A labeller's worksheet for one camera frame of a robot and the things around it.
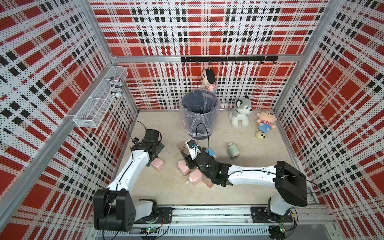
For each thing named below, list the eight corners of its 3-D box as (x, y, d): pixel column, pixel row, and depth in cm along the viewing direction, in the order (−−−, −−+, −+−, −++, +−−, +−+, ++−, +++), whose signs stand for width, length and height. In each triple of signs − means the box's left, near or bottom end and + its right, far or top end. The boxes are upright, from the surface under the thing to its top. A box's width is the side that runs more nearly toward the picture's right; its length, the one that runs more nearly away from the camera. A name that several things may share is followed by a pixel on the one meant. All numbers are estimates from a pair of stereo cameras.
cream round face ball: (256, 139, 105) (258, 136, 102) (255, 134, 108) (256, 130, 105) (263, 139, 105) (265, 136, 102) (262, 134, 108) (263, 130, 105)
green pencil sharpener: (228, 159, 95) (229, 153, 89) (226, 148, 100) (228, 142, 94) (237, 159, 95) (240, 153, 89) (235, 148, 100) (238, 142, 94)
